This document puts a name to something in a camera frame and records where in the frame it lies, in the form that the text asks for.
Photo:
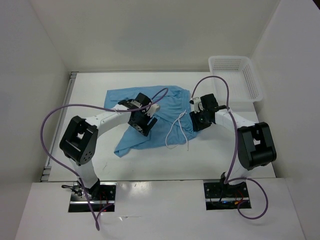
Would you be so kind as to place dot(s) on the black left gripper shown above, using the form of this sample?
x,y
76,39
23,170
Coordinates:
x,y
144,129

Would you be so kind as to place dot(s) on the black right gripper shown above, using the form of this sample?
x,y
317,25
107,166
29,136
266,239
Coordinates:
x,y
196,125

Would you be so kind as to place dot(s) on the light blue shorts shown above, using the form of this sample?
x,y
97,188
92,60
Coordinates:
x,y
173,127

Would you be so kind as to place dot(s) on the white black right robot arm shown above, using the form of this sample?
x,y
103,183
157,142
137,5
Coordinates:
x,y
254,145

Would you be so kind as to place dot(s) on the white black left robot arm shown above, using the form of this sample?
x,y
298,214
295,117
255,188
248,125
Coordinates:
x,y
81,135

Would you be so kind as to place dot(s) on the white perforated plastic basket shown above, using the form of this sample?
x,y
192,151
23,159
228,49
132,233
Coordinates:
x,y
240,76

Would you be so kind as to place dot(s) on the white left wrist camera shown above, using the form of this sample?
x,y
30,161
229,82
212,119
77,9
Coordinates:
x,y
152,110

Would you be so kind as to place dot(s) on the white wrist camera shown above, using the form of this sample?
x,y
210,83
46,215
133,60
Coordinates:
x,y
196,105
152,110

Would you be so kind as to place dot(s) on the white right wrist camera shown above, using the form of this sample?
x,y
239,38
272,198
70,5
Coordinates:
x,y
196,105

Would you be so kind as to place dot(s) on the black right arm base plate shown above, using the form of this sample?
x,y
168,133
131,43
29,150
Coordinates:
x,y
219,198

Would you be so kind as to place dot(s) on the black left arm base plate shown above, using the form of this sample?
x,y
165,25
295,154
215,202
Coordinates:
x,y
103,200

